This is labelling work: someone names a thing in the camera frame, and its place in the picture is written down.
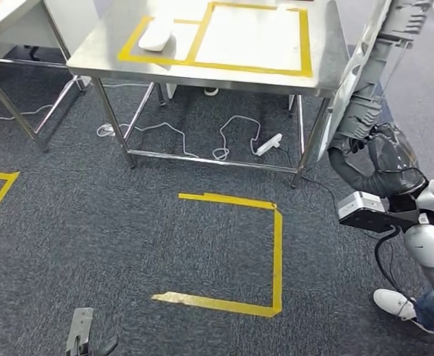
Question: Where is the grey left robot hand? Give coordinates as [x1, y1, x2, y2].
[90, 335, 119, 356]

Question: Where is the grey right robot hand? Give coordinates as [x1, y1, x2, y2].
[327, 122, 429, 200]

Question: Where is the silver wheel hubcap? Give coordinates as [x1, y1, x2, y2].
[316, 0, 434, 163]

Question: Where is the stainless steel workbench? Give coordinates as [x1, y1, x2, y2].
[66, 0, 351, 190]

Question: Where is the yellow tape on workbench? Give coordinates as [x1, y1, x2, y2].
[117, 1, 313, 79]

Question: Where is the white plastic part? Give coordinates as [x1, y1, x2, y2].
[138, 17, 175, 53]

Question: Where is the person's foot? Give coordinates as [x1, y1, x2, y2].
[373, 289, 418, 323]

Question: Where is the person's leg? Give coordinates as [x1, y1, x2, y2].
[411, 289, 434, 340]

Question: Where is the white power strip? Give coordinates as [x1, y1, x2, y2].
[255, 132, 283, 157]

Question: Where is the stainless steel table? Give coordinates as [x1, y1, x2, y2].
[0, 0, 91, 154]

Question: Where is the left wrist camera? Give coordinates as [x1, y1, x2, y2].
[66, 308, 94, 356]

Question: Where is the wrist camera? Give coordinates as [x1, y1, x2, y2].
[337, 191, 422, 234]
[66, 308, 94, 356]

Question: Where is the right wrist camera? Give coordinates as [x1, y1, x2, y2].
[337, 191, 422, 234]

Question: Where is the black camera cable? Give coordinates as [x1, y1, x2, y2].
[374, 225, 425, 306]

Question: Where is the black floor cable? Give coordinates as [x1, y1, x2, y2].
[278, 146, 351, 217]

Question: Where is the white floor cable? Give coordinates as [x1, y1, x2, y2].
[211, 115, 262, 162]
[0, 76, 81, 122]

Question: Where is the white cable with plug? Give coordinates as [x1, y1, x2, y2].
[97, 120, 201, 161]

